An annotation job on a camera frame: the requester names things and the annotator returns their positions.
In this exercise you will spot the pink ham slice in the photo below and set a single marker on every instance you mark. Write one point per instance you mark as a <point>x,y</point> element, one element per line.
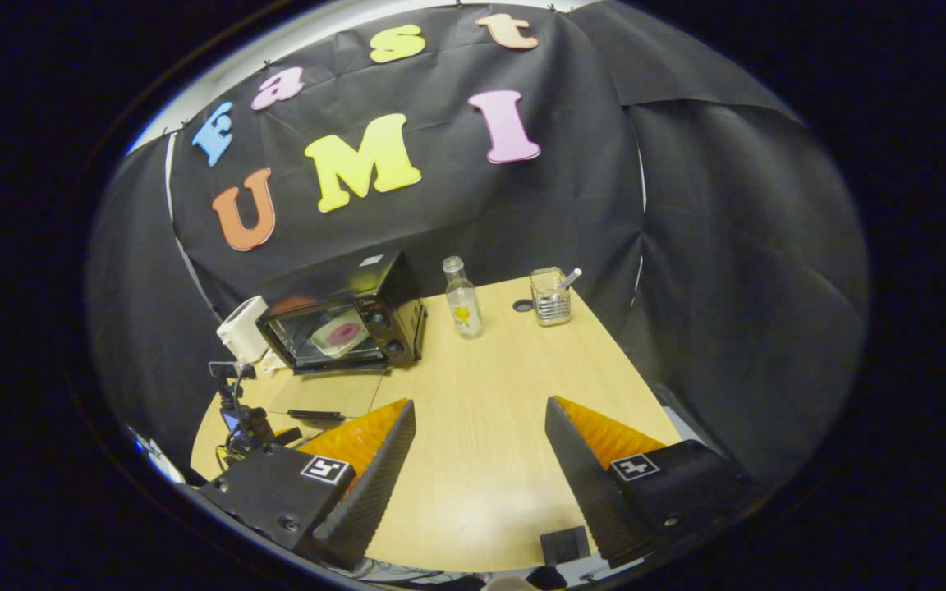
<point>346,332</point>

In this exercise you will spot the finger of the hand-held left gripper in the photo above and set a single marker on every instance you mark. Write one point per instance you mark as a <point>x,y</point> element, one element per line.
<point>288,437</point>

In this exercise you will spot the black backdrop cloth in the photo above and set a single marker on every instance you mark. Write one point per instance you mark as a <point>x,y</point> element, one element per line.
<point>727,246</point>

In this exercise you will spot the clear glass bottle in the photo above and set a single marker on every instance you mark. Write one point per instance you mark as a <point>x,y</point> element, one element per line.
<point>465,308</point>

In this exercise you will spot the white toaster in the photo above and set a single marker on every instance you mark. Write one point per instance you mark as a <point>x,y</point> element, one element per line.
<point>241,328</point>

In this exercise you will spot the black electric oven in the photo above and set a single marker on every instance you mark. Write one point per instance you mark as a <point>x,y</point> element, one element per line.
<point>387,287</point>

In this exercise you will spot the white food tray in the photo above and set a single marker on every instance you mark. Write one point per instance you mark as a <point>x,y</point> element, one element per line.
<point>321,341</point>

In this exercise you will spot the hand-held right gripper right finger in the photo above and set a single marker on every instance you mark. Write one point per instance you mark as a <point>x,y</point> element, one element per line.
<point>592,488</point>

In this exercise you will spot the small black round cap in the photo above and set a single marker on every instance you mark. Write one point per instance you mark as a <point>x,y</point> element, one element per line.
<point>523,305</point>

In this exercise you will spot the metal spoon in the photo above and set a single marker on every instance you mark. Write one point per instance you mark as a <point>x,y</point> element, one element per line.
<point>570,277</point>

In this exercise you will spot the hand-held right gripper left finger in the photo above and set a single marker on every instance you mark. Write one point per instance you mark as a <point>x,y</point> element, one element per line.
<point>374,488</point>

